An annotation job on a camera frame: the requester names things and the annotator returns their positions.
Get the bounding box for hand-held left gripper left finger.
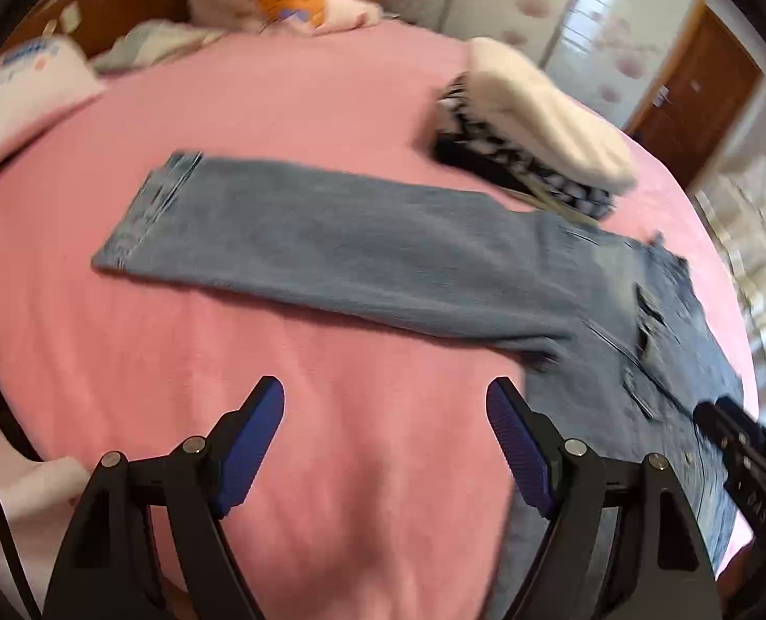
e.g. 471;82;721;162
42;375;286;620

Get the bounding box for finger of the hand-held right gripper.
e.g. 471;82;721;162
693;401;749;466
717;396;766;446

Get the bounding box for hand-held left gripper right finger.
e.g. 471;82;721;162
486;376;724;620

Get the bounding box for blue denim jeans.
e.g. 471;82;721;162
91;150;755;620

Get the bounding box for cream lace furniture cover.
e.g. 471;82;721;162
693;155;766;433

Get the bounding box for folded dark garment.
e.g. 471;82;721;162
431;135;542;198

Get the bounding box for folded white fleece sweater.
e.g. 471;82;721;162
464;37;637;195

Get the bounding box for folded black white patterned garment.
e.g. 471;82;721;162
436;72;617;221

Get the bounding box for brown wooden door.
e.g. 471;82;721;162
624;6;765;172

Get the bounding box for pale crumpled cloth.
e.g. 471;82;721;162
91;18;232;76

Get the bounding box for white printed pillow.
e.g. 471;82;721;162
0;35;108;183

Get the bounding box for brown wooden headboard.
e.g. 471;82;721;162
0;0;193;72

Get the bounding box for black cable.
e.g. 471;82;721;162
0;429;43;620

